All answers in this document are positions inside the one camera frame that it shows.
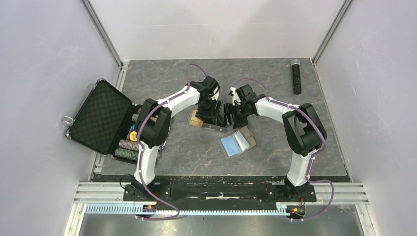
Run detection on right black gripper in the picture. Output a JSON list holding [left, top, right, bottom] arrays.
[[223, 103, 252, 129]]

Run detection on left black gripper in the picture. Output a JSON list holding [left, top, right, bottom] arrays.
[[196, 97, 223, 125]]

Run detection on clear plastic card box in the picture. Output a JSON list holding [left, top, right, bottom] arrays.
[[201, 122, 227, 133]]

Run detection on grey card holder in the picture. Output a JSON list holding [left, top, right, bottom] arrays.
[[218, 126, 257, 159]]

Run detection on orange credit cards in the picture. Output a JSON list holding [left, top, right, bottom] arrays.
[[188, 110, 204, 128]]

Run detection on black glitter microphone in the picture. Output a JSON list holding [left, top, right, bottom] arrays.
[[291, 59, 302, 95]]

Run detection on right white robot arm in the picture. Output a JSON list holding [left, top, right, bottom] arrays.
[[224, 84, 327, 201]]

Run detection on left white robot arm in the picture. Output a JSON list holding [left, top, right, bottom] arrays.
[[134, 76, 227, 201]]

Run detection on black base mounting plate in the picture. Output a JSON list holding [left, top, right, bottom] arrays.
[[123, 176, 317, 210]]

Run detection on black poker chip case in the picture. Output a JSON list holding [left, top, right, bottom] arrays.
[[66, 79, 158, 164]]

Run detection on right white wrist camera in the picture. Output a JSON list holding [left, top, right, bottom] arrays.
[[229, 87, 240, 106]]

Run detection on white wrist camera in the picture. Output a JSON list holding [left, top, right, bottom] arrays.
[[229, 87, 240, 106], [210, 86, 220, 100]]

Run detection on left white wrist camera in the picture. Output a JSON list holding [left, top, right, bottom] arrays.
[[210, 86, 220, 100]]

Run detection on slotted cable duct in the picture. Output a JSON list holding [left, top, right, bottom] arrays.
[[85, 202, 322, 216]]

